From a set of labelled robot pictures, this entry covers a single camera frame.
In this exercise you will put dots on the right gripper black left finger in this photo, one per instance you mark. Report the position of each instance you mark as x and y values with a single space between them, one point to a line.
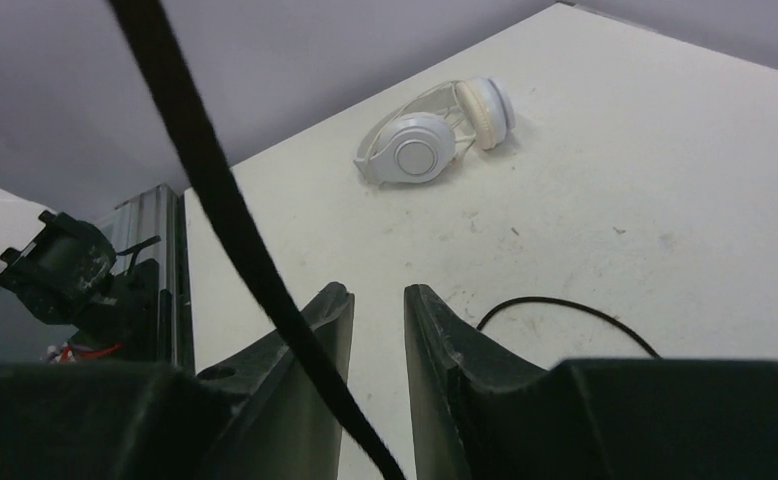
281 427

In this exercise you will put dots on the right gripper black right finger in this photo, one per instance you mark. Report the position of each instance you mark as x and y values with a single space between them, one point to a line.
477 409

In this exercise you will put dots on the white wired headphones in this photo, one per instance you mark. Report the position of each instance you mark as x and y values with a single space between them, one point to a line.
417 141

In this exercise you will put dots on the black and white headphones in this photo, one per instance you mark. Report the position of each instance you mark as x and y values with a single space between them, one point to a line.
156 51

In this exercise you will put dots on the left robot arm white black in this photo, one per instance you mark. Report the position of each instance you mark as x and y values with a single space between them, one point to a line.
67 272

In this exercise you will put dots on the aluminium rail frame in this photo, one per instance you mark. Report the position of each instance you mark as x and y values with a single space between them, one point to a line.
166 332

